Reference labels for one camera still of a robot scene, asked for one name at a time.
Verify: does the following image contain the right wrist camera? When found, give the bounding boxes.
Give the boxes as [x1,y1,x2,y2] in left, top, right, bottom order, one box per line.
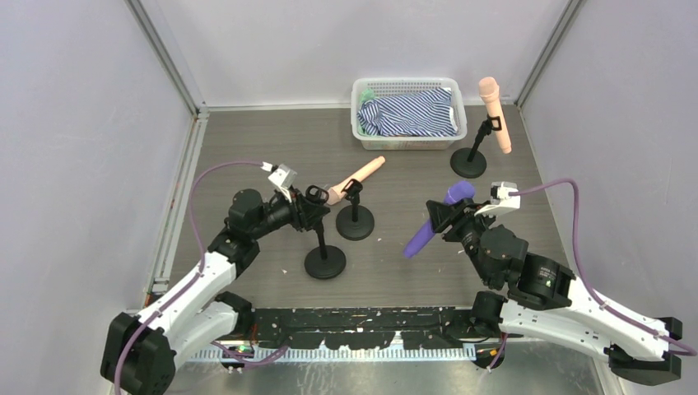
[475,181,521,217]

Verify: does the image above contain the black stand front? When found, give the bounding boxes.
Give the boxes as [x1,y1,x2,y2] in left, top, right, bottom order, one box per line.
[449,115,501,179]

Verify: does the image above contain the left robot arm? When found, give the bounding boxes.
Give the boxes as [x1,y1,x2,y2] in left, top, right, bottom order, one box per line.
[100,185,332,394]

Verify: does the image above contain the black stand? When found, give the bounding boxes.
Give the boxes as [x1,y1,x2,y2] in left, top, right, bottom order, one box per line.
[449,115,501,179]
[336,180,375,241]
[304,185,347,280]

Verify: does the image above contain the green cloth item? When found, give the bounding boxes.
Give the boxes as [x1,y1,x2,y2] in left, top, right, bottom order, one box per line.
[359,88,375,105]

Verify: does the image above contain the blue striped cloth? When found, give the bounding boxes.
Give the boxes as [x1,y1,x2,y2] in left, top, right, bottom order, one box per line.
[356,87,458,137]

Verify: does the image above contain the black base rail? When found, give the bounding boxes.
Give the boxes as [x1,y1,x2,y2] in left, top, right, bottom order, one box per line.
[117,306,601,364]

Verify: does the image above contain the purple microphone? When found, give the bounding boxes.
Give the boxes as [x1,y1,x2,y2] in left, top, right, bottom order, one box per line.
[403,180,476,258]

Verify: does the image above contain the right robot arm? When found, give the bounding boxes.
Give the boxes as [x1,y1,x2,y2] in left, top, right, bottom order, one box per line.
[426,197,682,386]

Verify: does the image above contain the white plastic basket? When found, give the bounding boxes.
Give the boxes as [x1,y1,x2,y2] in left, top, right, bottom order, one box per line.
[351,77,468,151]

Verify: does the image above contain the peach microphone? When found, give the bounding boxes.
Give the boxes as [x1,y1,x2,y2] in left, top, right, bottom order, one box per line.
[478,77,512,154]
[326,156,386,206]

